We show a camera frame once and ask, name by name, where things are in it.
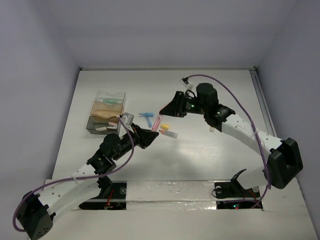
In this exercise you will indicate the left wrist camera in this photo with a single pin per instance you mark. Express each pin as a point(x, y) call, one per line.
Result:
point(127, 118)

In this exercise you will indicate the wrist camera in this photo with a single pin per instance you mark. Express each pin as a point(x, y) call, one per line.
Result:
point(188, 85)
point(127, 118)

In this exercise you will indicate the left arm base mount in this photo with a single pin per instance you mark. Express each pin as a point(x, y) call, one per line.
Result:
point(114, 200)

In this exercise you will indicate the pink highlighter pen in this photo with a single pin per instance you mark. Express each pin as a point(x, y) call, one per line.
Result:
point(157, 123)

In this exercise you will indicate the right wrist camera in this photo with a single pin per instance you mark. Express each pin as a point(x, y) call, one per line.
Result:
point(188, 85)

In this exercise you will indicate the small boxed eraser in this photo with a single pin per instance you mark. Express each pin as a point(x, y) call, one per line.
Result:
point(112, 125)

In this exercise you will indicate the silver foil strip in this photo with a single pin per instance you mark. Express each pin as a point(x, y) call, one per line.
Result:
point(170, 195)

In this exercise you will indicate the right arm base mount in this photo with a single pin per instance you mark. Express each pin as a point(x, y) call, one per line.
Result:
point(230, 196)

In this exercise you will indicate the yellow eraser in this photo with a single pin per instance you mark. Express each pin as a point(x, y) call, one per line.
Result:
point(164, 126)

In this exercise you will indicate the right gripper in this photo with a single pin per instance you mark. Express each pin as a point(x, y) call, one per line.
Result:
point(175, 108)

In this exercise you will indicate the green highlighter pen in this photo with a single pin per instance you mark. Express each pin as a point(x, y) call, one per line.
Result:
point(112, 101)

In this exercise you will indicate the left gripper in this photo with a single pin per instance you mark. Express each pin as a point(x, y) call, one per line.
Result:
point(140, 136)

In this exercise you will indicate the short pencil in tube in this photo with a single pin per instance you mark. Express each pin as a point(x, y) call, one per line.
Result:
point(168, 133)

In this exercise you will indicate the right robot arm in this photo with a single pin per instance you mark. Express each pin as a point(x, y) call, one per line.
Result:
point(226, 121)

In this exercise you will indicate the white eraser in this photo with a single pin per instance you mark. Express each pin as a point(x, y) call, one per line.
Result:
point(102, 129)

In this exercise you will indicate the clear plastic container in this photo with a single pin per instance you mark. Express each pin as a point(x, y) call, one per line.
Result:
point(104, 94)

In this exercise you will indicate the blue pen cap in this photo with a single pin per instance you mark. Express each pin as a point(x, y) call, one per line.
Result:
point(149, 122)

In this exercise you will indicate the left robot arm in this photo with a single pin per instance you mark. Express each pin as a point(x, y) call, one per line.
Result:
point(39, 209)

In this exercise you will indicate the orange plastic container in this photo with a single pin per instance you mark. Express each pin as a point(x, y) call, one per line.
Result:
point(106, 111)

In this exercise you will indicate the dark grey plastic container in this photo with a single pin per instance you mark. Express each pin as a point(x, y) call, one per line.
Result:
point(97, 122)

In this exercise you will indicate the blue highlighter pen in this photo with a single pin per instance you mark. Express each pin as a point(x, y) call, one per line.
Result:
point(147, 114)

